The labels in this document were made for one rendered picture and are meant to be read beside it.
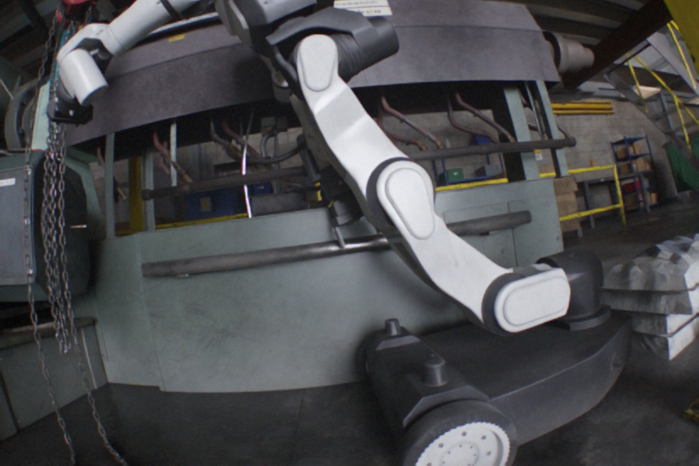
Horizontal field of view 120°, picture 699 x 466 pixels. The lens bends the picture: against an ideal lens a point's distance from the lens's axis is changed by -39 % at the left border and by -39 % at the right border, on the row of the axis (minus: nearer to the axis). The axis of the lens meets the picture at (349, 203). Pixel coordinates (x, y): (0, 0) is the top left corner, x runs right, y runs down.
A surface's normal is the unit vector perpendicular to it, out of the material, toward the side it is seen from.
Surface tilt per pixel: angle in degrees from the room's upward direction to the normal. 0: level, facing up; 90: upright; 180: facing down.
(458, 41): 90
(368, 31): 110
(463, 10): 78
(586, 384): 90
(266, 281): 90
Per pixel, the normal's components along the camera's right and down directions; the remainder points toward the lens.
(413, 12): 0.01, -0.33
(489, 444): 0.09, -0.13
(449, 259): 0.26, 0.26
